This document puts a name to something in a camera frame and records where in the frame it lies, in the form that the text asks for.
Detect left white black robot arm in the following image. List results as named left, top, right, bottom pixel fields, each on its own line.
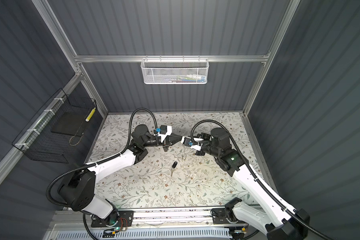
left=58, top=125, right=184, bottom=224

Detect black wire basket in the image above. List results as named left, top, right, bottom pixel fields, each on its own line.
left=12, top=85, right=103, bottom=166

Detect black corrugated cable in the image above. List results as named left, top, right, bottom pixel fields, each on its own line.
left=190, top=119, right=337, bottom=240
left=45, top=107, right=159, bottom=208

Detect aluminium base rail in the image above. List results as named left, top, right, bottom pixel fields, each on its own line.
left=48, top=206, right=249, bottom=231

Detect pens in white basket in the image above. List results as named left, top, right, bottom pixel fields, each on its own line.
left=164, top=74, right=207, bottom=83

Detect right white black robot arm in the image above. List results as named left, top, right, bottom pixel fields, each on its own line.
left=182, top=128, right=310, bottom=240

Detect white wire mesh basket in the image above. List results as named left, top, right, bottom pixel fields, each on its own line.
left=141, top=57, right=210, bottom=85

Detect black pad in basket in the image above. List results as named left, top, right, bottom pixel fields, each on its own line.
left=51, top=113, right=89, bottom=137

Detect right black corrugated cable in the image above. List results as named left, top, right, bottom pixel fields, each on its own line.
left=190, top=119, right=337, bottom=240

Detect floral table mat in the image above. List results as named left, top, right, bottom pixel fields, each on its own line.
left=96, top=112, right=261, bottom=209

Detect left black corrugated cable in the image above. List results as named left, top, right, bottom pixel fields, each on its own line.
left=45, top=107, right=159, bottom=208

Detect yellow marker in basket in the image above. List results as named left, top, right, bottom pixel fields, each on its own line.
left=85, top=107, right=96, bottom=122

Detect white ventilated cable duct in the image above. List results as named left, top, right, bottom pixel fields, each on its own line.
left=53, top=227, right=233, bottom=240

